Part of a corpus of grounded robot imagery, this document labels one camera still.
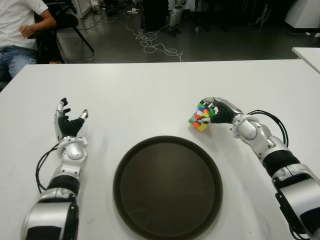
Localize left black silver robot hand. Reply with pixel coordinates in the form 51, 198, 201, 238
53, 97, 90, 142

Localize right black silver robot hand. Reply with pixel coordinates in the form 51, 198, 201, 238
198, 96, 245, 125

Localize multicoloured Rubik's cube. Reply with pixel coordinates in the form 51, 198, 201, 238
188, 100, 218, 132

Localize round dark brown plate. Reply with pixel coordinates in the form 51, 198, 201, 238
112, 135, 223, 236

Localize white side table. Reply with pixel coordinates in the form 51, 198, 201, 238
291, 46, 320, 76

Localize silver metal stand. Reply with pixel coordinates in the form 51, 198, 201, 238
254, 3, 273, 28

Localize black office chair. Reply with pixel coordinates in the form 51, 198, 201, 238
33, 0, 96, 65

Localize person in white shirt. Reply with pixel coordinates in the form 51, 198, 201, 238
0, 0, 58, 85

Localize tall black cabinet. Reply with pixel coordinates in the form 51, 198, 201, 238
140, 0, 171, 32

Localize white leaning board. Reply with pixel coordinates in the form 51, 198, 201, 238
71, 0, 92, 19

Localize white cabinet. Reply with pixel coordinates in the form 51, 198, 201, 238
284, 0, 320, 34

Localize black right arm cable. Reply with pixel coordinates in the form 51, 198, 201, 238
248, 109, 289, 148

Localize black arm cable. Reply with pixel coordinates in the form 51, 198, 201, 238
35, 144, 61, 195
248, 109, 289, 148

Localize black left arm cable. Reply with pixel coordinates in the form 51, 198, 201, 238
35, 144, 61, 195

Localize tangled white floor cable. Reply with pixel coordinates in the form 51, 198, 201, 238
124, 17, 185, 63

